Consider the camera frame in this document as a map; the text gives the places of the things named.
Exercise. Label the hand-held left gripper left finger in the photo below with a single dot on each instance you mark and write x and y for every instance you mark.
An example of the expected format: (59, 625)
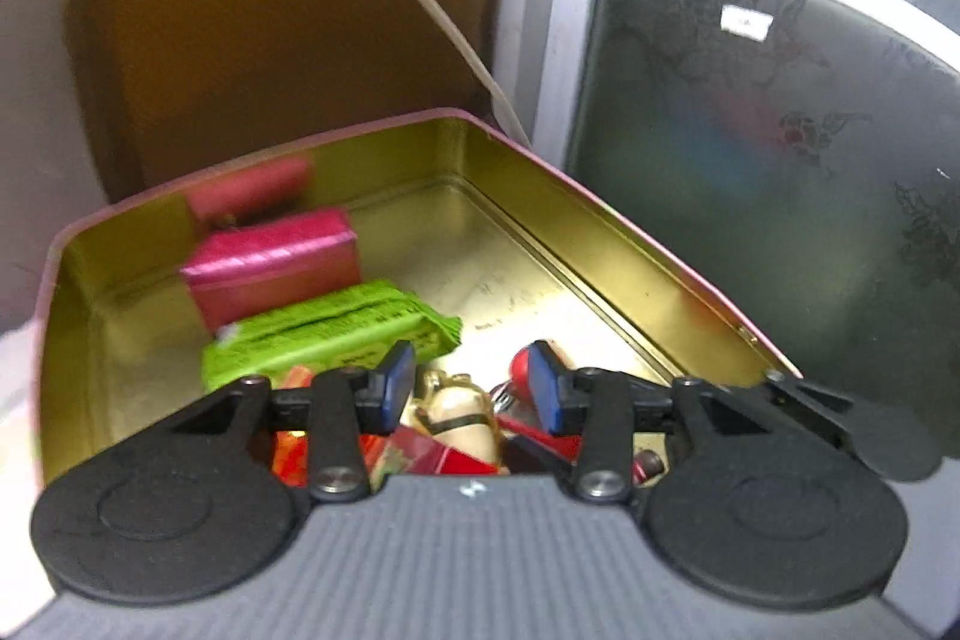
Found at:
(396, 385)

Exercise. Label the red round trinket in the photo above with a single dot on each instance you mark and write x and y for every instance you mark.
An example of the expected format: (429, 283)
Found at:
(520, 366)

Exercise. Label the magenta pouch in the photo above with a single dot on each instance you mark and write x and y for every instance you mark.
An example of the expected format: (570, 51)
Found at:
(274, 269)

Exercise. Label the green snack packet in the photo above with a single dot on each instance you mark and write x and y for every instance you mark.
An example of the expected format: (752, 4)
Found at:
(322, 332)

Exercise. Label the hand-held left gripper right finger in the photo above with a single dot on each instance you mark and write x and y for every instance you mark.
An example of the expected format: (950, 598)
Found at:
(545, 385)

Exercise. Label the grey framed glass door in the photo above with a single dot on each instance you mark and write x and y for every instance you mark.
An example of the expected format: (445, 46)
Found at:
(750, 175)

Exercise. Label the orange red wrapper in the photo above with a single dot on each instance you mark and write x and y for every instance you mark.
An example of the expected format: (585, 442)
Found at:
(292, 452)

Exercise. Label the dark red small cylinder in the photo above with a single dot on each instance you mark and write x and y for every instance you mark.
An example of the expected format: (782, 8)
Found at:
(649, 466)

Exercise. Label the pink tin box gold inside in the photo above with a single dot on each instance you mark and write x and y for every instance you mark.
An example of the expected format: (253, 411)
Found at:
(525, 250)

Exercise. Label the small white sticker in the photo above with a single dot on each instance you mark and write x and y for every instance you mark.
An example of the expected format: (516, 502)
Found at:
(746, 22)

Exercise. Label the red piece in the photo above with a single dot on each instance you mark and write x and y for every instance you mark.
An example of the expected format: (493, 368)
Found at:
(536, 441)

